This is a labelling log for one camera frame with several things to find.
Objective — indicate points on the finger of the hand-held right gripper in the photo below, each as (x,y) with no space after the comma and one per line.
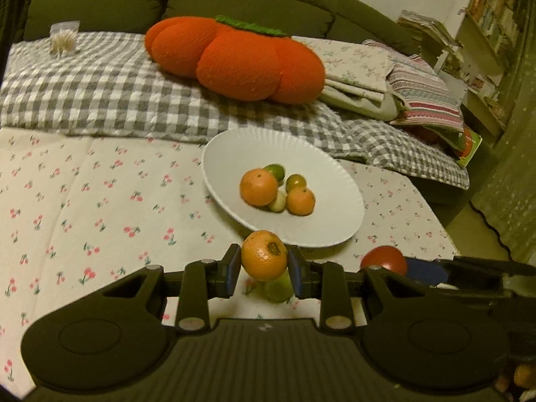
(423,268)
(481,292)

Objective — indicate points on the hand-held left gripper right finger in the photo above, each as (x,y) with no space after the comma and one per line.
(295,270)

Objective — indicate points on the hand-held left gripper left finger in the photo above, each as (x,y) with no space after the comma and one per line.
(232,268)

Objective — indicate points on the orange tangerine with dark mark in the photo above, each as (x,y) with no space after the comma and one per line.
(264,255)

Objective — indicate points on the red tomato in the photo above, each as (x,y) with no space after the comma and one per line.
(384,258)

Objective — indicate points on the small orange tangerine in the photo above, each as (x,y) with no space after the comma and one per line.
(300,201)

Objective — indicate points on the pale yellow-green jujube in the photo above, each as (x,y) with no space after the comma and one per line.
(277,202)

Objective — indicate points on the white plate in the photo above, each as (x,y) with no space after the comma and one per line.
(326,201)

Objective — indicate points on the large orange tangerine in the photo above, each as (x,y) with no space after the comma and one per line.
(258,186)

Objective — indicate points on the small green-orange tangerine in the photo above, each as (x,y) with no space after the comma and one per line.
(295,182)

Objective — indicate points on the green tangerine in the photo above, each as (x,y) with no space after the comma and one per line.
(275,171)

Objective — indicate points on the orange round object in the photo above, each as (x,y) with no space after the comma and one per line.
(524,375)

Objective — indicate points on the green dotted curtain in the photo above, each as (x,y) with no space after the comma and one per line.
(511,176)

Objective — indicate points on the green box with orange print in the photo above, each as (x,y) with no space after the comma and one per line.
(468,146)

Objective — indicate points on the cherry print tablecloth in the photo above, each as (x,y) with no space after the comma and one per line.
(104,201)

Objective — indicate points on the folded striped blanket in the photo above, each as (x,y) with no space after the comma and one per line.
(423,96)

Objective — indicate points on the orange persimmon cushion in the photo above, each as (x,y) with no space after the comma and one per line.
(238,63)

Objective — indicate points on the folded floral blanket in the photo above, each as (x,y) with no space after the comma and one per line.
(356,67)

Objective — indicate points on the grey checked blanket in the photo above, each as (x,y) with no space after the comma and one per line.
(83,92)

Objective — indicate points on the stack of magazines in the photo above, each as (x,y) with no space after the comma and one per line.
(427,25)

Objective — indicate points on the bookshelf with books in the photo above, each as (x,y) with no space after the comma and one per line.
(494,12)

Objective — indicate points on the glass toothpick jar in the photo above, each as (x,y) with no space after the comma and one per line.
(63,39)

